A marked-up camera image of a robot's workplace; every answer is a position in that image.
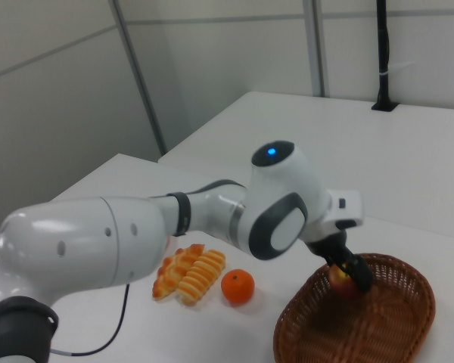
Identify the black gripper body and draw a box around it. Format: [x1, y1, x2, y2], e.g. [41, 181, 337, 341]
[306, 225, 355, 264]

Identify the red toy apple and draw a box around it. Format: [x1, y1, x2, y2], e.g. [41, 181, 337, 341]
[328, 264, 364, 299]

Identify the toy orange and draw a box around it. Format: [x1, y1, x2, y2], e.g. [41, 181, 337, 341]
[221, 268, 256, 306]

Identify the striped toy bread roll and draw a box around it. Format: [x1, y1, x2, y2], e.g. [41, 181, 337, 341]
[175, 249, 227, 306]

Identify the braided toy bread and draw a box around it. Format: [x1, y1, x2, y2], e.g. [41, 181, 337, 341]
[152, 244, 206, 302]

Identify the brown woven basket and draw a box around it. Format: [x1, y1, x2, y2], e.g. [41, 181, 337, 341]
[272, 253, 437, 363]

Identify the white side table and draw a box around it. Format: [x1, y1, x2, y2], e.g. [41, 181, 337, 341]
[157, 90, 454, 243]

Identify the black pole with base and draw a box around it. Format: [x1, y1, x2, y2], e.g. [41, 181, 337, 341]
[370, 0, 399, 113]

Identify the white cable tie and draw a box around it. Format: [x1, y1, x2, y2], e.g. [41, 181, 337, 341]
[378, 61, 417, 76]

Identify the grey partition post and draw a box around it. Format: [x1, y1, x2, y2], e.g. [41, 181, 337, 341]
[304, 0, 330, 98]
[109, 0, 168, 156]

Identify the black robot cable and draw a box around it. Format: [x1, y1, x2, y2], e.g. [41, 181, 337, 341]
[51, 282, 132, 357]

